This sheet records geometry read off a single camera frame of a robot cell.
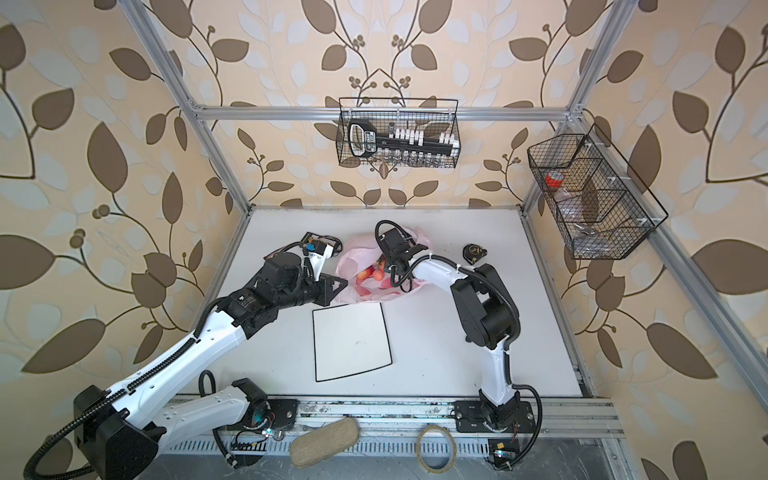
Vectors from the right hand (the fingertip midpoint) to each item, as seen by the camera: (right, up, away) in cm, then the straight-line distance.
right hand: (397, 266), depth 98 cm
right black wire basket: (+57, +18, -15) cm, 62 cm away
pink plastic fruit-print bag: (-11, +5, -16) cm, 20 cm away
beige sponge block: (-18, -38, -29) cm, 51 cm away
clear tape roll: (+13, -40, -31) cm, 52 cm away
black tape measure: (+27, +4, +7) cm, 28 cm away
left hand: (-12, -1, -24) cm, 27 cm away
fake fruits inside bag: (-7, -1, +1) cm, 7 cm away
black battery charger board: (-18, +7, -31) cm, 37 cm away
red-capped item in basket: (+47, +27, -10) cm, 55 cm away
